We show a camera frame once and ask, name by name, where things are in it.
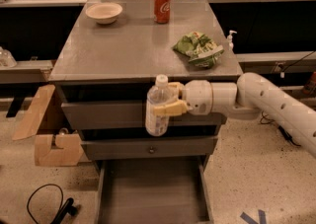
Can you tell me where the black cable loop on floor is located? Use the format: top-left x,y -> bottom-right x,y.
26,184 -> 65,224

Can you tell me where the grey drawer cabinet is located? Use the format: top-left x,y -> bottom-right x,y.
47,0 -> 245,224

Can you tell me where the white pump dispenser bottle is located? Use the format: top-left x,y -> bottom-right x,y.
227,30 -> 237,50

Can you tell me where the notched wooden block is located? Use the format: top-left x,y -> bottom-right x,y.
34,134 -> 83,167

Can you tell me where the grey top drawer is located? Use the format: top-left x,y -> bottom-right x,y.
61,100 -> 227,130

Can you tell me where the white ceramic bowl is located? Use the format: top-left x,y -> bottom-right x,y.
86,3 -> 122,25

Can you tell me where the black cable right floor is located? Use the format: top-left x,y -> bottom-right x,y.
259,51 -> 316,147

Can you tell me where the leaning wooden board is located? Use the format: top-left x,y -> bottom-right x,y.
12,84 -> 55,140

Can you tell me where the grey open bottom drawer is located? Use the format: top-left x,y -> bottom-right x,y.
94,157 -> 214,224

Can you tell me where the red cola can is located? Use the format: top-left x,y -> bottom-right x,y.
154,0 -> 170,24

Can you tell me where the black stand foot left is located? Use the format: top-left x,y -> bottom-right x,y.
50,197 -> 78,224

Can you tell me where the clear plastic container left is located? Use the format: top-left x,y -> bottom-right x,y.
0,46 -> 17,68

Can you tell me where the orange bottle at right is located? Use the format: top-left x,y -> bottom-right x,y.
302,72 -> 316,95

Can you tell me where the blue tape floor mark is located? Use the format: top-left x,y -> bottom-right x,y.
239,209 -> 268,224

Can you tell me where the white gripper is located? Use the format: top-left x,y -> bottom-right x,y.
153,80 -> 212,116

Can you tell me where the clear plastic water bottle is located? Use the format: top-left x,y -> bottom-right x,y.
145,74 -> 175,136

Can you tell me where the green chip bag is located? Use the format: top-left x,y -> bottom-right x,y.
173,32 -> 224,68

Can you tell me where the grey middle drawer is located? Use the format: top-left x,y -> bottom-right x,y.
82,136 -> 217,160

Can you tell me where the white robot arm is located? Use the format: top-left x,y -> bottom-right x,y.
145,73 -> 316,157

